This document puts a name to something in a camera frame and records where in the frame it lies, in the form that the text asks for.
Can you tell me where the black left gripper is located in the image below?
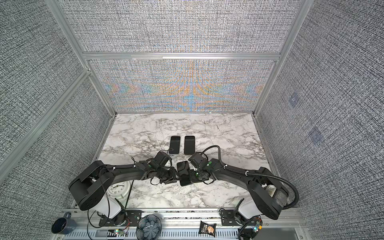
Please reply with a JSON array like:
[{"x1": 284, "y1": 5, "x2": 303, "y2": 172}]
[{"x1": 156, "y1": 166, "x2": 183, "y2": 185}]

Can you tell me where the black phone case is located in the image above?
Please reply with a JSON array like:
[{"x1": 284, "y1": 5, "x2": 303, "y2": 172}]
[{"x1": 176, "y1": 160, "x2": 193, "y2": 187}]

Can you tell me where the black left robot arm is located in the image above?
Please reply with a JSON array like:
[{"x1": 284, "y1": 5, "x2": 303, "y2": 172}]
[{"x1": 69, "y1": 159, "x2": 179, "y2": 219}]

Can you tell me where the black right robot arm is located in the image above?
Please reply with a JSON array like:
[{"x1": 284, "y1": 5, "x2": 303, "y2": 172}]
[{"x1": 189, "y1": 159, "x2": 298, "y2": 220}]

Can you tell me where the white analog alarm clock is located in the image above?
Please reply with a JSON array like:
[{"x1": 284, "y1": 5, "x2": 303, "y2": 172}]
[{"x1": 107, "y1": 181, "x2": 131, "y2": 199}]

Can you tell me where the black snack packet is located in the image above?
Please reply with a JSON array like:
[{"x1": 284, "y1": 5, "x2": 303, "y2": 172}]
[{"x1": 199, "y1": 221, "x2": 217, "y2": 238}]

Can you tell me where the dark blue mug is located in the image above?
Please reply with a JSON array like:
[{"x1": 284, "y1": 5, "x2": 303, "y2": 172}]
[{"x1": 51, "y1": 212, "x2": 77, "y2": 235}]

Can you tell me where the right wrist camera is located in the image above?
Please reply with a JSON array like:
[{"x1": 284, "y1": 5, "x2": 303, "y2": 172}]
[{"x1": 189, "y1": 153, "x2": 209, "y2": 170}]

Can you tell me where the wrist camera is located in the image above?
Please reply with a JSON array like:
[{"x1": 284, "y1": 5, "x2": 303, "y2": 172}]
[
  {"x1": 149, "y1": 151, "x2": 172, "y2": 169},
  {"x1": 189, "y1": 153, "x2": 209, "y2": 170}
]

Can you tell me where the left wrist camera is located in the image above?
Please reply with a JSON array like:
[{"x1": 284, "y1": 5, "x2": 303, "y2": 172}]
[{"x1": 149, "y1": 151, "x2": 172, "y2": 169}]

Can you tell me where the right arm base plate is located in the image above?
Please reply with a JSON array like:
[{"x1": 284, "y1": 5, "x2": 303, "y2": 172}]
[{"x1": 219, "y1": 209, "x2": 240, "y2": 227}]

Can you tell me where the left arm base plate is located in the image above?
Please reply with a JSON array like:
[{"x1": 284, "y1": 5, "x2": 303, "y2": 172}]
[{"x1": 99, "y1": 210, "x2": 142, "y2": 227}]

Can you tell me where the aluminium front rail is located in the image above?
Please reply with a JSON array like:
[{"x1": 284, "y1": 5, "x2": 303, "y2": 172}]
[{"x1": 50, "y1": 208, "x2": 311, "y2": 240}]

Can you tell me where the black corrugated right cable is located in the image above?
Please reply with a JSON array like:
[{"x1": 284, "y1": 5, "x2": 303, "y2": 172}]
[{"x1": 200, "y1": 145, "x2": 300, "y2": 210}]

